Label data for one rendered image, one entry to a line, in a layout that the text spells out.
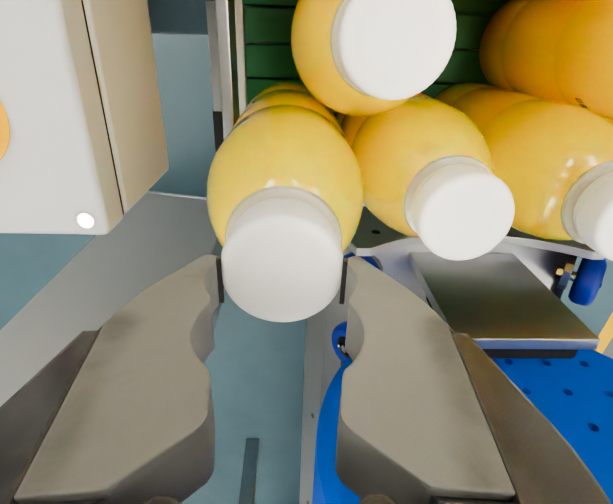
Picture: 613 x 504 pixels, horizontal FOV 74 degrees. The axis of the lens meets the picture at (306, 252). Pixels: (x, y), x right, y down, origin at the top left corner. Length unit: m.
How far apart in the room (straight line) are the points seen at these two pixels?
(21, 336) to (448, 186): 0.76
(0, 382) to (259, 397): 1.27
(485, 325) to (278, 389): 1.57
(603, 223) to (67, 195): 0.22
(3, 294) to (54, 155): 1.67
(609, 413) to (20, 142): 0.38
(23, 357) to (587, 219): 0.75
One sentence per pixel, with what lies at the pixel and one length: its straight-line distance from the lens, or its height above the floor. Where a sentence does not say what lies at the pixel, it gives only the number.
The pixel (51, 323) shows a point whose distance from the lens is 0.85.
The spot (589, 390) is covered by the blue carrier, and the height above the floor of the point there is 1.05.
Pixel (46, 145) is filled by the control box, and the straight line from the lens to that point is 0.19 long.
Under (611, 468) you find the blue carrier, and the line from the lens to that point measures 0.34.
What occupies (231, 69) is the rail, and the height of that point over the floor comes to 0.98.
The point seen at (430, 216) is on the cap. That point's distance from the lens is 0.17.
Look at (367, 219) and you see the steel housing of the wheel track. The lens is 0.39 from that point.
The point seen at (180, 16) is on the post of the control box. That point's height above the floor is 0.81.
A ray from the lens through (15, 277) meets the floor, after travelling 1.78.
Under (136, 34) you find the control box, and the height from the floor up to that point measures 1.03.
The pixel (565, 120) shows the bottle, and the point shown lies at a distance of 0.25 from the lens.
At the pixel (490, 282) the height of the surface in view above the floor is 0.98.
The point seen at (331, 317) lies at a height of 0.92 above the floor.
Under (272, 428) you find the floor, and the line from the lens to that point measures 2.02.
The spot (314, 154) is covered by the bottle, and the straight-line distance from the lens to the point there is 0.15.
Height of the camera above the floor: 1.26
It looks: 62 degrees down
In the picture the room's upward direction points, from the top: 177 degrees clockwise
